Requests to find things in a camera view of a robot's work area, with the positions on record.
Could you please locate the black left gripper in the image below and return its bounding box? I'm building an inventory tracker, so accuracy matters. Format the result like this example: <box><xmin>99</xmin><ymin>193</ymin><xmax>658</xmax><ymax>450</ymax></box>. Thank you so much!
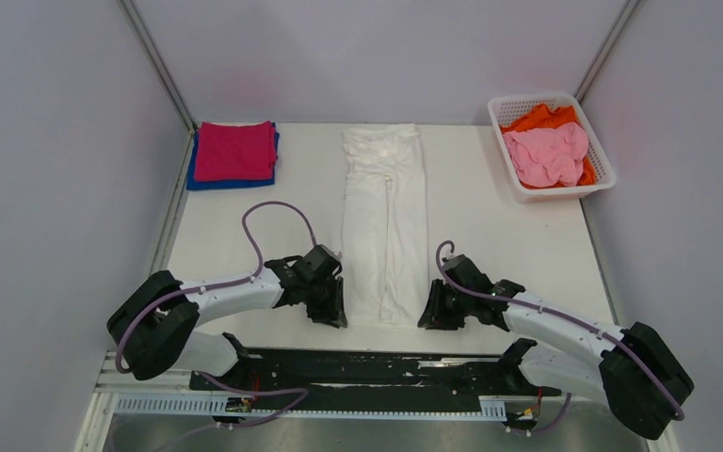
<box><xmin>303</xmin><ymin>274</ymin><xmax>349</xmax><ymax>328</ymax></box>

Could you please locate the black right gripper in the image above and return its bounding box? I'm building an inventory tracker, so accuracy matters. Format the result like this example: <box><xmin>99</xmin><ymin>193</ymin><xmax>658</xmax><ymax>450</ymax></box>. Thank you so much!
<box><xmin>418</xmin><ymin>280</ymin><xmax>472</xmax><ymax>331</ymax></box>

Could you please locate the white t-shirt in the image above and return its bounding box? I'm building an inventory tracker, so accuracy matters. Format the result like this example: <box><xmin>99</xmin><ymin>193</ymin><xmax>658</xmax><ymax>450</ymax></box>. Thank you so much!
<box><xmin>342</xmin><ymin>123</ymin><xmax>429</xmax><ymax>328</ymax></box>

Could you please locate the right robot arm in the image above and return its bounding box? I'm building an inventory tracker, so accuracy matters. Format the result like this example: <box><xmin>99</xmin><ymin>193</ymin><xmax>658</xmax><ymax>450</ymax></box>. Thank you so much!
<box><xmin>418</xmin><ymin>254</ymin><xmax>695</xmax><ymax>440</ymax></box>

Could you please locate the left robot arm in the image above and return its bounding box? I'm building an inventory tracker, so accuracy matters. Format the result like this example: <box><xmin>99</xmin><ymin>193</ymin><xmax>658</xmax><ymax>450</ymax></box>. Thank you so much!
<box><xmin>106</xmin><ymin>245</ymin><xmax>347</xmax><ymax>389</ymax></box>

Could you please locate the folded blue t-shirt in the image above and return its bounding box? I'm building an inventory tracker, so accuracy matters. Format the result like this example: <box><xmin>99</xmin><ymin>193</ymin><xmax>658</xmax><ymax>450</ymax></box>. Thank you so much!
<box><xmin>185</xmin><ymin>132</ymin><xmax>276</xmax><ymax>191</ymax></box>

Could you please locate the folded magenta t-shirt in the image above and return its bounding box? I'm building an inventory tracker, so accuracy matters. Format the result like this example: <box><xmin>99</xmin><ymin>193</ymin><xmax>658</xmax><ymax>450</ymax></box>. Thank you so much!
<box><xmin>194</xmin><ymin>121</ymin><xmax>278</xmax><ymax>183</ymax></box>

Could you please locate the pink t-shirt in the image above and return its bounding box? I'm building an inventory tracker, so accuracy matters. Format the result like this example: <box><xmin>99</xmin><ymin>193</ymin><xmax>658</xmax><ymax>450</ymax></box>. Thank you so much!
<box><xmin>503</xmin><ymin>122</ymin><xmax>596</xmax><ymax>189</ymax></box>

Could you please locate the white plastic basket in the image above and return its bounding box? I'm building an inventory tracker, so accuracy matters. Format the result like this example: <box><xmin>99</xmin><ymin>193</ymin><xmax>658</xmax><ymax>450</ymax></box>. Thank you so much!
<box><xmin>487</xmin><ymin>92</ymin><xmax>617</xmax><ymax>203</ymax></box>

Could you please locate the orange t-shirt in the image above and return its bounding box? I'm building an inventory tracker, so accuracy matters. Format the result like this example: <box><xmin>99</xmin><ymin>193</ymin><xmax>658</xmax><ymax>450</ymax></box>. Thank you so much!
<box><xmin>499</xmin><ymin>103</ymin><xmax>599</xmax><ymax>188</ymax></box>

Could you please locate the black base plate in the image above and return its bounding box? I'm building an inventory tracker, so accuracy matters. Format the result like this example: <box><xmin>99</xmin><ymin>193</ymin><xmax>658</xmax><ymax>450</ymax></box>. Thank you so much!
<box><xmin>220</xmin><ymin>347</ymin><xmax>561</xmax><ymax>411</ymax></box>

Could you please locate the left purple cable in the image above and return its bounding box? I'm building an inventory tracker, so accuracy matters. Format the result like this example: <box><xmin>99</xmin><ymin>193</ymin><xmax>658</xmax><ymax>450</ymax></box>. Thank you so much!
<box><xmin>115</xmin><ymin>201</ymin><xmax>319</xmax><ymax>431</ymax></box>

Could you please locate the white slotted cable duct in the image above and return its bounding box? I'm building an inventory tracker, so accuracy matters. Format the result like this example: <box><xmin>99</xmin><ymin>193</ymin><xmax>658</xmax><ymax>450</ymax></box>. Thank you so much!
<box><xmin>113</xmin><ymin>394</ymin><xmax>507</xmax><ymax>422</ymax></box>

